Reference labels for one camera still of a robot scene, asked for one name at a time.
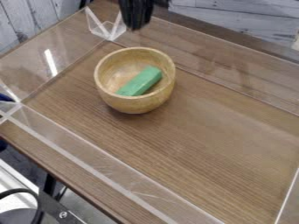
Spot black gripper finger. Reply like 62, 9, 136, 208
117, 0, 140, 31
140, 0, 154, 27

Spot green rectangular block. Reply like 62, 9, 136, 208
115, 66, 162, 96

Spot black table leg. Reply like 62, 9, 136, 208
42, 174, 55, 196

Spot clear acrylic enclosure wall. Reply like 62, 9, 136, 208
0, 8, 299, 224

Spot clear acrylic corner bracket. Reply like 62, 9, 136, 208
85, 7, 126, 41

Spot light wooden bowl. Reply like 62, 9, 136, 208
93, 47, 176, 114

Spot blue object at left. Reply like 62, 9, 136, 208
0, 93, 14, 102

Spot black chair armrest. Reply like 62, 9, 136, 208
0, 187, 42, 224

